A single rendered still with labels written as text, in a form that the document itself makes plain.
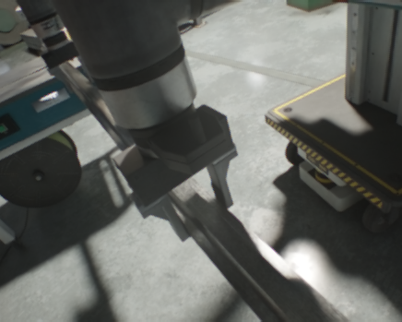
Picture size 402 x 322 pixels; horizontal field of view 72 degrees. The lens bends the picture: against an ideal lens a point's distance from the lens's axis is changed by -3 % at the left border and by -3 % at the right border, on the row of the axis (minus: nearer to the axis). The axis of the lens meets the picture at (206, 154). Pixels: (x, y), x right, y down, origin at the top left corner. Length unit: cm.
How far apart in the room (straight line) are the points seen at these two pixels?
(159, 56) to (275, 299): 25
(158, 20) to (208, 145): 11
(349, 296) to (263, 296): 84
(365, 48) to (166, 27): 107
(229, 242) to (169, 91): 20
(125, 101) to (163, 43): 6
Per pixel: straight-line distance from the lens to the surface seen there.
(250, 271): 34
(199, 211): 40
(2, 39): 863
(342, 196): 122
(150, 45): 24
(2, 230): 179
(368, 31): 124
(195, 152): 23
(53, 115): 146
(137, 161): 31
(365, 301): 116
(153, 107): 26
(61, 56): 106
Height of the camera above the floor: 106
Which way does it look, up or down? 38 degrees down
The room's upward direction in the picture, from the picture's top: 19 degrees counter-clockwise
